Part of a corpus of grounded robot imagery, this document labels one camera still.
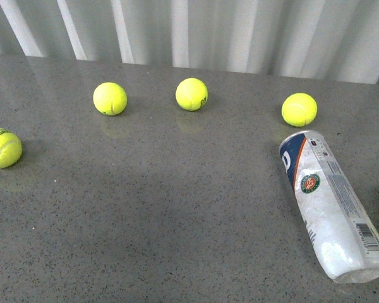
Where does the clear Wilson tennis ball can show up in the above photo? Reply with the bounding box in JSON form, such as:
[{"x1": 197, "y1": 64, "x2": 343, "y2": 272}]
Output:
[{"x1": 279, "y1": 131, "x2": 379, "y2": 283}]

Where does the middle tennis ball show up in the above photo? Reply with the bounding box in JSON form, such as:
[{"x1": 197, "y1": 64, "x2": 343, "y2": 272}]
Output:
[{"x1": 175, "y1": 78, "x2": 208, "y2": 111}]

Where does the tennis ball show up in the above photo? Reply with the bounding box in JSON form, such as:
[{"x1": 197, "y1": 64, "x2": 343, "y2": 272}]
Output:
[
  {"x1": 0, "y1": 128, "x2": 23, "y2": 169},
  {"x1": 175, "y1": 78, "x2": 208, "y2": 111},
  {"x1": 93, "y1": 82, "x2": 128, "y2": 116},
  {"x1": 281, "y1": 93, "x2": 318, "y2": 128}
]

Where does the right tennis ball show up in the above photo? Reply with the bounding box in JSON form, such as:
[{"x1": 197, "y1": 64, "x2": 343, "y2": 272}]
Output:
[{"x1": 281, "y1": 93, "x2": 318, "y2": 128}]

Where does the far left tennis ball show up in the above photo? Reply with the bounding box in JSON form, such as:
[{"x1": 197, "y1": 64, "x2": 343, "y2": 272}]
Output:
[{"x1": 0, "y1": 128, "x2": 23, "y2": 169}]

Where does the white pleated curtain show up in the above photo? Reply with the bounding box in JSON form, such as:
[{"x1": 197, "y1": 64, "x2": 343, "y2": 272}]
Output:
[{"x1": 0, "y1": 1, "x2": 379, "y2": 84}]

